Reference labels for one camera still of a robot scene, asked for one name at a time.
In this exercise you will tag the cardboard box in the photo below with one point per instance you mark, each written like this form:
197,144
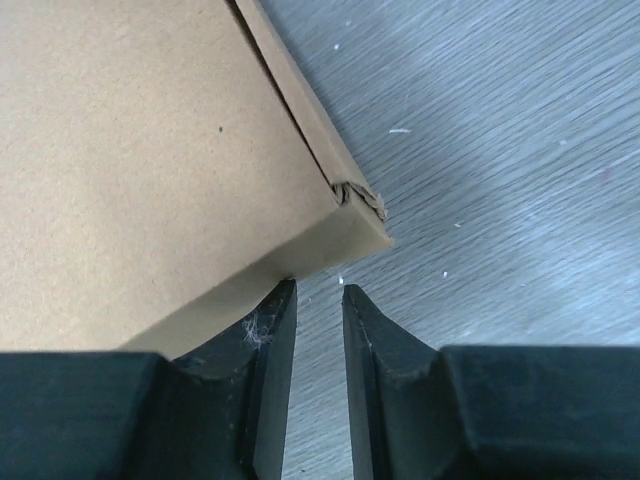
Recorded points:
164,164

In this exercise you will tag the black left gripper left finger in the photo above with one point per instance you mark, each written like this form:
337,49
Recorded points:
217,412

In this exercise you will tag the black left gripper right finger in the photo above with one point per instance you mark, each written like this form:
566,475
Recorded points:
485,411

